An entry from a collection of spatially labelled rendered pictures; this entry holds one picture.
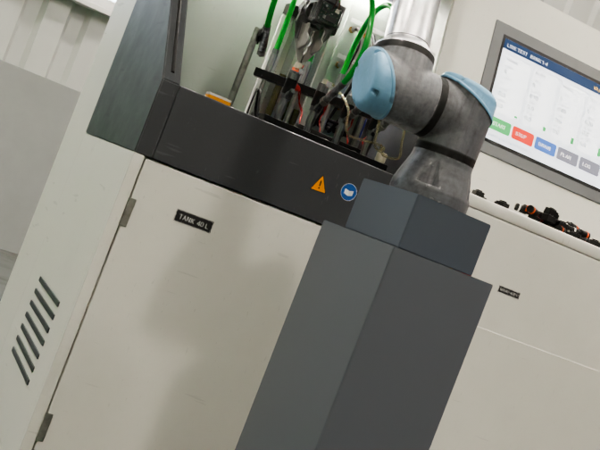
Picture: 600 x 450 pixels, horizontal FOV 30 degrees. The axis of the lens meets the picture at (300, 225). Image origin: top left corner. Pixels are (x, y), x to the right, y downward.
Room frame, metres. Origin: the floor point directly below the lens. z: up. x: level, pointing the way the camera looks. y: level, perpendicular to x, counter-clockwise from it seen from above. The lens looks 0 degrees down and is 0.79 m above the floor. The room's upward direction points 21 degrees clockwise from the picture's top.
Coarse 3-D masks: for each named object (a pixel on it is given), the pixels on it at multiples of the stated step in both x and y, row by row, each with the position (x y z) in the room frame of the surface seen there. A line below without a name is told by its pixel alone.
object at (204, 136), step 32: (192, 96) 2.29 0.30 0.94; (192, 128) 2.30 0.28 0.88; (224, 128) 2.33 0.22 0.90; (256, 128) 2.35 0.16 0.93; (160, 160) 2.29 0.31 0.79; (192, 160) 2.31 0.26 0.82; (224, 160) 2.34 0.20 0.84; (256, 160) 2.36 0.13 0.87; (288, 160) 2.39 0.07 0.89; (320, 160) 2.41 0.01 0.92; (352, 160) 2.44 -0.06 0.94; (256, 192) 2.37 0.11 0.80; (288, 192) 2.40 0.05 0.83
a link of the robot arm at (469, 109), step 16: (448, 80) 2.03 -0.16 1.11; (464, 80) 2.01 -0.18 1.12; (448, 96) 2.00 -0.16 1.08; (464, 96) 2.01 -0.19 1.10; (480, 96) 2.01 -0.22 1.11; (448, 112) 2.00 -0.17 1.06; (464, 112) 2.01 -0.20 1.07; (480, 112) 2.02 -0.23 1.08; (432, 128) 2.01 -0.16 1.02; (448, 128) 2.01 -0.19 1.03; (464, 128) 2.01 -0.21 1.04; (480, 128) 2.02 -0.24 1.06; (448, 144) 2.01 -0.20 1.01; (464, 144) 2.01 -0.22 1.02; (480, 144) 2.04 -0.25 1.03
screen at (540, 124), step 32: (512, 32) 2.91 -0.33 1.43; (512, 64) 2.89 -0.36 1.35; (544, 64) 2.94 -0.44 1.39; (576, 64) 2.99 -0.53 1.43; (512, 96) 2.89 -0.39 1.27; (544, 96) 2.93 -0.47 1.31; (576, 96) 2.97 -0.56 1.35; (512, 128) 2.88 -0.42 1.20; (544, 128) 2.92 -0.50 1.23; (576, 128) 2.96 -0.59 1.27; (512, 160) 2.87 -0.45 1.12; (544, 160) 2.91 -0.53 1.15; (576, 160) 2.96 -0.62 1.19; (576, 192) 2.95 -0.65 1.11
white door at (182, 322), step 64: (192, 192) 2.32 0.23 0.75; (128, 256) 2.29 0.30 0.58; (192, 256) 2.34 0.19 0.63; (256, 256) 2.39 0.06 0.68; (128, 320) 2.31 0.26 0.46; (192, 320) 2.36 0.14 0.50; (256, 320) 2.41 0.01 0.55; (64, 384) 2.28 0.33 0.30; (128, 384) 2.33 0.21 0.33; (192, 384) 2.38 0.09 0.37; (256, 384) 2.43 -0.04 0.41; (64, 448) 2.30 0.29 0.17; (128, 448) 2.35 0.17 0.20; (192, 448) 2.40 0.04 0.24
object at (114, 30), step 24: (120, 0) 3.01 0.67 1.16; (120, 24) 2.89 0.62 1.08; (96, 72) 2.95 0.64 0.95; (96, 96) 2.83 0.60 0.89; (72, 120) 3.02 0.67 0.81; (72, 144) 2.90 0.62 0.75; (48, 192) 2.97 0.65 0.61; (48, 216) 2.85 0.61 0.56; (24, 240) 3.05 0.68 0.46; (24, 264) 2.92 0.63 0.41; (24, 288) 2.81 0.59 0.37; (0, 312) 3.00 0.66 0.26; (0, 336) 2.88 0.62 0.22
